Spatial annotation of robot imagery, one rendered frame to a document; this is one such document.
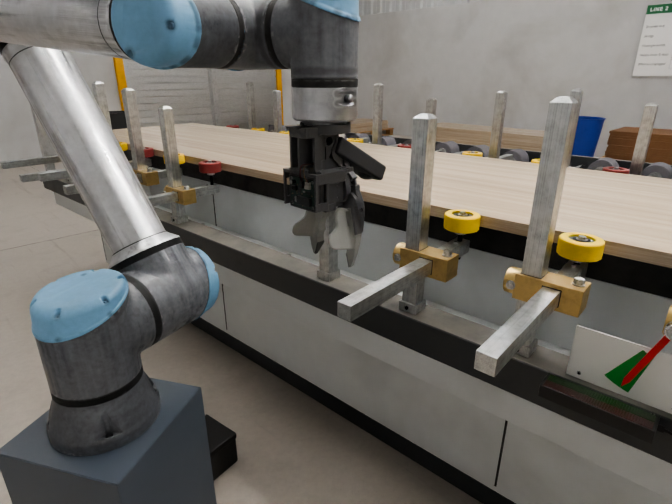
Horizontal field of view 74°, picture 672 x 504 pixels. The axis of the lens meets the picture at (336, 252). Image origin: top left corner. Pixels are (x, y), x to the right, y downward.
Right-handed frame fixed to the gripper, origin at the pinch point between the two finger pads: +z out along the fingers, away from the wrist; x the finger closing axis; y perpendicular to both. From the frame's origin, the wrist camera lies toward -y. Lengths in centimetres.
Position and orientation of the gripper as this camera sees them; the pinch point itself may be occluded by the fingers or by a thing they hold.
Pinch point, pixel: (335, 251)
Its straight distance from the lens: 71.3
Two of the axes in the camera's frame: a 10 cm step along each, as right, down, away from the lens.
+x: 7.0, 2.6, -6.6
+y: -7.1, 2.6, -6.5
